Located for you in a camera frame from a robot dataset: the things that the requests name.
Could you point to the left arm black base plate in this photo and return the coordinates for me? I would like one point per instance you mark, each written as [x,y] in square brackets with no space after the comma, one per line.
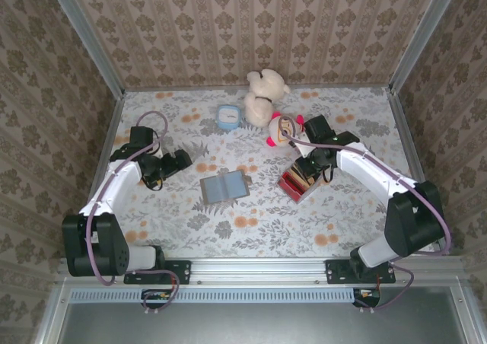
[179,271]

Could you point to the red card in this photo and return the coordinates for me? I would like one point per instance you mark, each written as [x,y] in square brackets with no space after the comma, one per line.
[291,188]

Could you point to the black controller board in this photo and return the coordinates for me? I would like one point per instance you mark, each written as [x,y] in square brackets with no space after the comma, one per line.
[367,296]
[156,296]

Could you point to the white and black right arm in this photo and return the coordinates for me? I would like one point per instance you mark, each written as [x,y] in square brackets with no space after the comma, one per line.
[373,169]

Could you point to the white teddy bear plush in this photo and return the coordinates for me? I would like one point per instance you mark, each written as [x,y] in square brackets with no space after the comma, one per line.
[266,89]

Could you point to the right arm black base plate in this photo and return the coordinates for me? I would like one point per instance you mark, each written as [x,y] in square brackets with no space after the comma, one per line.
[338,271]

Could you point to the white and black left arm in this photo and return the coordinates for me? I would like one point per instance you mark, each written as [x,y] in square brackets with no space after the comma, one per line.
[118,184]

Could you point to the aluminium mounting rail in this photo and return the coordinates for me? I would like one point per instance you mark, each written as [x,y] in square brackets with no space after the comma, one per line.
[258,269]

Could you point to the aluminium side rail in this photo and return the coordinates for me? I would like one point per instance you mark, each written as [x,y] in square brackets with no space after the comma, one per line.
[108,131]
[412,146]

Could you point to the grey card holder wallet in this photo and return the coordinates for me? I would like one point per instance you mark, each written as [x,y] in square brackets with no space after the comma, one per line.
[224,188]

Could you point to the pink striped plush toy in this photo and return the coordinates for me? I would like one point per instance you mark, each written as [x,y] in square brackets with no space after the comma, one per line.
[277,134]

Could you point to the beige striped card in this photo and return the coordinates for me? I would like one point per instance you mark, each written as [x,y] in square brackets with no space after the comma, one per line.
[302,174]

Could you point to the clear acrylic box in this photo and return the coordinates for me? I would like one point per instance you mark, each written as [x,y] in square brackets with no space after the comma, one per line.
[304,195]

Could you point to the small blue container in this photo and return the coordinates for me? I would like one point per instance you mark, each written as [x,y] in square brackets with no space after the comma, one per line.
[227,116]

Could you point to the aluminium frame post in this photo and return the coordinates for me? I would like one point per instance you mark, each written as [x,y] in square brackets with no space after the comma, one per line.
[422,35]
[87,39]

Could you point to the grey metal front panel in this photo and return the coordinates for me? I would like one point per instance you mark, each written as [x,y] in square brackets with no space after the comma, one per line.
[266,325]

